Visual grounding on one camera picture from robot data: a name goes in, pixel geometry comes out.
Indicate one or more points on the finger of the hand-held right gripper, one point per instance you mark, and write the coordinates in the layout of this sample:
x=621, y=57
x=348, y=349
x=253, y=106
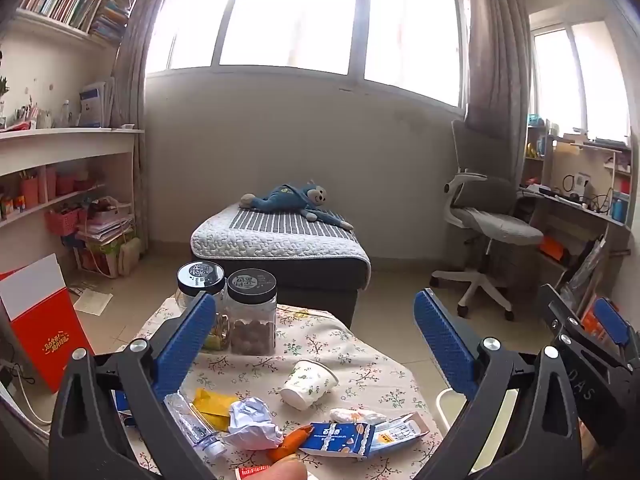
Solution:
x=557, y=310
x=611, y=321

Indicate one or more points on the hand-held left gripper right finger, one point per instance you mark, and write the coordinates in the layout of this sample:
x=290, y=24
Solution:
x=444, y=345

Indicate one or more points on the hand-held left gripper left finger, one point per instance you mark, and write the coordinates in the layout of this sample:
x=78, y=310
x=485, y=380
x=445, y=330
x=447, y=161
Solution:
x=186, y=341

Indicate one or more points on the yellow snack wrapper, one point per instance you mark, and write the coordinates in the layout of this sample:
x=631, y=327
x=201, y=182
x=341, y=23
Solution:
x=212, y=405

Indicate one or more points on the clear plastic bottle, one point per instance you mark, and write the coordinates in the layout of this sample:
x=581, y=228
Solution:
x=192, y=422

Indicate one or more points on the small white box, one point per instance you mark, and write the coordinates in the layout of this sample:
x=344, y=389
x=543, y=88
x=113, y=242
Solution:
x=400, y=430

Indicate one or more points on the white paper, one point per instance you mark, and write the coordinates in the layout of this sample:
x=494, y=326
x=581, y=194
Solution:
x=252, y=422

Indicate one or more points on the printed paper cup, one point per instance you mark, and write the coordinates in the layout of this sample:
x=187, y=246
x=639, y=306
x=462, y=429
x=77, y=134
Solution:
x=307, y=382

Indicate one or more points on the blue and white carton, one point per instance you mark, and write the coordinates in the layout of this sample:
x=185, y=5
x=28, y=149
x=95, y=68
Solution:
x=340, y=440

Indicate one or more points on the orange peel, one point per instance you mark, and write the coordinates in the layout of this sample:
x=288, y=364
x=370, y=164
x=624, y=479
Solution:
x=290, y=442

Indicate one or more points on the red wrapper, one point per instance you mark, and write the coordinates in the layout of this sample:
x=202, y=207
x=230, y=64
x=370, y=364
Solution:
x=252, y=472

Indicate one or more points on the person's left hand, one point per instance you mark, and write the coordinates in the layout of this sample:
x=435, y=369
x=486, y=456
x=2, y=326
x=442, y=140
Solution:
x=285, y=467

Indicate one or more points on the clear jar with nuts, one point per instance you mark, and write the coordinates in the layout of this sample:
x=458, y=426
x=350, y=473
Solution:
x=220, y=332

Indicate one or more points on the orange box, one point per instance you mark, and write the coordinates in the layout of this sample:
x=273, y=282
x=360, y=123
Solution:
x=551, y=248

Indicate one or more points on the clear jar with brown balls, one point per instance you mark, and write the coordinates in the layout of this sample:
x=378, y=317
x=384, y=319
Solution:
x=252, y=320

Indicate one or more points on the wooden desk with hutch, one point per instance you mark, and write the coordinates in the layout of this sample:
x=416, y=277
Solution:
x=565, y=220

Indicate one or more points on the floral tablecloth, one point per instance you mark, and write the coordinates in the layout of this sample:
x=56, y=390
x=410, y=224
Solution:
x=345, y=340

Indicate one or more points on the paper sheet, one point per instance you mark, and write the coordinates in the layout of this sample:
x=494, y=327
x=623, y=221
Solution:
x=94, y=301

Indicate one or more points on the grey office chair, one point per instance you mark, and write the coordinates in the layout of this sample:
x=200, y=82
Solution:
x=500, y=227

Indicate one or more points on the blue bottle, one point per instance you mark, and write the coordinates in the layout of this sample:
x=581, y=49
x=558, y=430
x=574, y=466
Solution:
x=619, y=209

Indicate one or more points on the red and white box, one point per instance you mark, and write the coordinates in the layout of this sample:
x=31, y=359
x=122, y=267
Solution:
x=47, y=330

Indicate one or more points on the dark ottoman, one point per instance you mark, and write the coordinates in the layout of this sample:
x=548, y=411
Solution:
x=310, y=277

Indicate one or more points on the stack of papers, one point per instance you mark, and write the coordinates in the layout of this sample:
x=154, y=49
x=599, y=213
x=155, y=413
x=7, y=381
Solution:
x=105, y=227

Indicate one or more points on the pink basket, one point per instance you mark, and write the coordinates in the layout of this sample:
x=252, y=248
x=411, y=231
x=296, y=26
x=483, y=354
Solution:
x=62, y=221

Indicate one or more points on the blue monkey plush toy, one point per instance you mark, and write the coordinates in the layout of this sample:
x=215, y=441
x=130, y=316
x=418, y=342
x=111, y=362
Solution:
x=287, y=197

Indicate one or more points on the white shelf unit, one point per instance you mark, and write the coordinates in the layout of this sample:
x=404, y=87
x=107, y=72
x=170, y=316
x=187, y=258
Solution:
x=70, y=142

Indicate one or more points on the small side window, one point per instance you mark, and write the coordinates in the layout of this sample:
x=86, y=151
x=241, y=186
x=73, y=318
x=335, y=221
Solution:
x=595, y=75

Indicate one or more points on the blue and white box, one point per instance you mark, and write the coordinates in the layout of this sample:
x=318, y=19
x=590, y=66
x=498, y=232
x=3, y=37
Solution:
x=95, y=105

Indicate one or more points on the grey curtain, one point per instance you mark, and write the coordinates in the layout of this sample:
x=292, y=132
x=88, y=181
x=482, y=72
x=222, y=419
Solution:
x=497, y=60
x=132, y=85

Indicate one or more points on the large window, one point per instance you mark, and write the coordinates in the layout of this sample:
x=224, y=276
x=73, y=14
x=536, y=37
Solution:
x=290, y=15

